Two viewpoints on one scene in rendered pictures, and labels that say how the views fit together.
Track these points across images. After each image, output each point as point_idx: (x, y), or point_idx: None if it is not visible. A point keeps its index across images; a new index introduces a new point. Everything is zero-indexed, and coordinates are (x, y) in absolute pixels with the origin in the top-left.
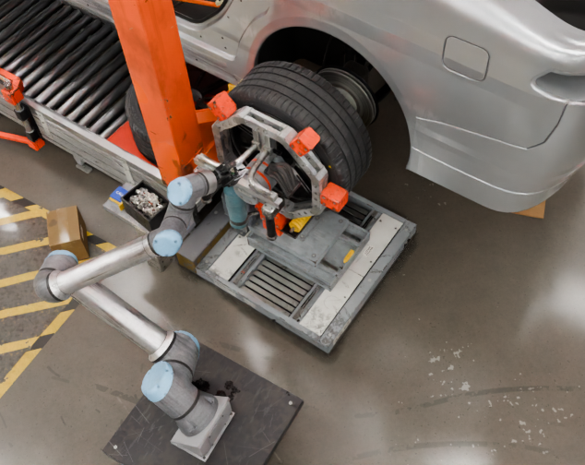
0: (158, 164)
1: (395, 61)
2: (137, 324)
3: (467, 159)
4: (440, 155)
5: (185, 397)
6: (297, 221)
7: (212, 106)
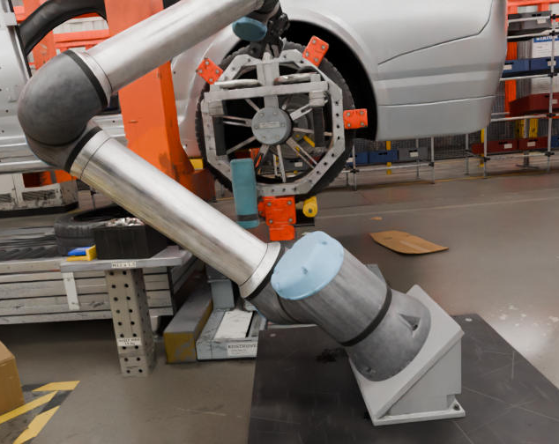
0: None
1: (349, 11)
2: (219, 212)
3: (431, 82)
4: (406, 96)
5: (368, 270)
6: (311, 202)
7: (204, 65)
